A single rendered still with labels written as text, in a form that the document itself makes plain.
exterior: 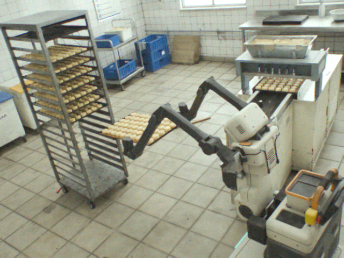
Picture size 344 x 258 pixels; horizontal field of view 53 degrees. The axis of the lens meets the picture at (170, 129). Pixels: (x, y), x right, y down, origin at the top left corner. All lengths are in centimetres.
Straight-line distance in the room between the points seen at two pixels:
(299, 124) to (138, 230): 173
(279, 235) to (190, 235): 124
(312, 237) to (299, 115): 157
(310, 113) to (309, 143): 31
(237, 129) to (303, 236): 64
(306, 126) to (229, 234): 118
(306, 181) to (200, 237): 125
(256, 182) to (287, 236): 36
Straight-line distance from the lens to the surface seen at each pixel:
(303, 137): 337
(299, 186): 205
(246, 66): 334
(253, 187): 214
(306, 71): 319
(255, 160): 193
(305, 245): 194
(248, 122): 191
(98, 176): 378
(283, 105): 298
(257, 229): 215
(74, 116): 320
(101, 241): 323
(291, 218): 200
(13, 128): 525
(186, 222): 318
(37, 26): 284
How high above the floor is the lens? 217
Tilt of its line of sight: 28 degrees down
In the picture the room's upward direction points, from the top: 10 degrees counter-clockwise
